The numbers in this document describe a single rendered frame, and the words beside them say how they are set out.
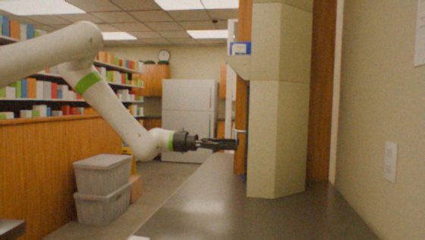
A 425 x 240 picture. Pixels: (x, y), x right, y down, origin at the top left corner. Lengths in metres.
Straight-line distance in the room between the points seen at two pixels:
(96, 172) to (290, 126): 2.40
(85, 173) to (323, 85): 2.54
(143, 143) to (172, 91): 5.23
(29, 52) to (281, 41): 0.86
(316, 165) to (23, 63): 1.32
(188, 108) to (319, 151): 4.88
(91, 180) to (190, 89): 3.52
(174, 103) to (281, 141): 5.24
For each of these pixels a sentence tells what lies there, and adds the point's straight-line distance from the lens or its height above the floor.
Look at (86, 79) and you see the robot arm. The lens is 1.22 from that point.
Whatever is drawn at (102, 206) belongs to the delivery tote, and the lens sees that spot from 3.33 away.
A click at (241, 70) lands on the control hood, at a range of 1.18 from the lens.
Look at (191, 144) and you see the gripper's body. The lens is 1.23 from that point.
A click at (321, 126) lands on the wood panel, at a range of 1.57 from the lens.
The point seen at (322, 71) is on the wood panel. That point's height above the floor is 1.49.
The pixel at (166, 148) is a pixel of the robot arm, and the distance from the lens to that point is 1.26.
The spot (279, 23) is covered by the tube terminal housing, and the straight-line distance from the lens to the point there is 1.21.
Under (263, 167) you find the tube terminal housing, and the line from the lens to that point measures 1.20.
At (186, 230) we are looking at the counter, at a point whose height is 0.94.
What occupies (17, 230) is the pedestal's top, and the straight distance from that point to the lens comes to 1.08.
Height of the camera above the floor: 1.32
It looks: 4 degrees down
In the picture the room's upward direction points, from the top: 1 degrees clockwise
